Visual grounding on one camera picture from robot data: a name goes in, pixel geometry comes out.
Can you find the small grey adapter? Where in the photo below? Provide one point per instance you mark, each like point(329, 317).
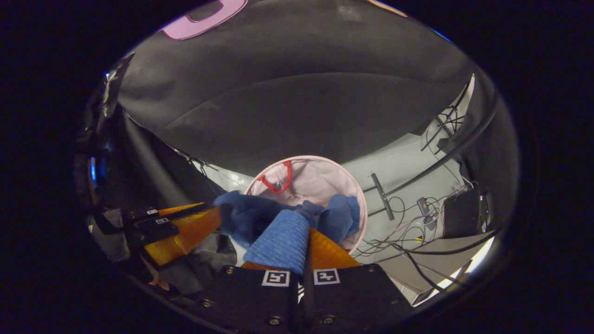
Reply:
point(426, 211)

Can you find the pink laundry hamper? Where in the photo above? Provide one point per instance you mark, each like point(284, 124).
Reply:
point(320, 181)

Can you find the black backdrop cloth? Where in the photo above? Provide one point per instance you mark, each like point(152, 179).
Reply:
point(287, 93)

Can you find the black equipment box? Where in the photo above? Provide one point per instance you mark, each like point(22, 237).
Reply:
point(466, 213)

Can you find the black rack foot bar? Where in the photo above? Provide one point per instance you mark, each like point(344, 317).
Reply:
point(382, 197)

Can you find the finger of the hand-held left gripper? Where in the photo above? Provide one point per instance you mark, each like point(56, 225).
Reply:
point(139, 214)
point(185, 232)

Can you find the dark grey cloth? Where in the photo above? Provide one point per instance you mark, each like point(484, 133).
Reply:
point(204, 264)

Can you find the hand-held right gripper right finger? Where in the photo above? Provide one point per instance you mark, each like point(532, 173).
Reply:
point(352, 301)

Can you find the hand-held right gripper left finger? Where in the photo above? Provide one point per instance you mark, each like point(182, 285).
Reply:
point(250, 301)

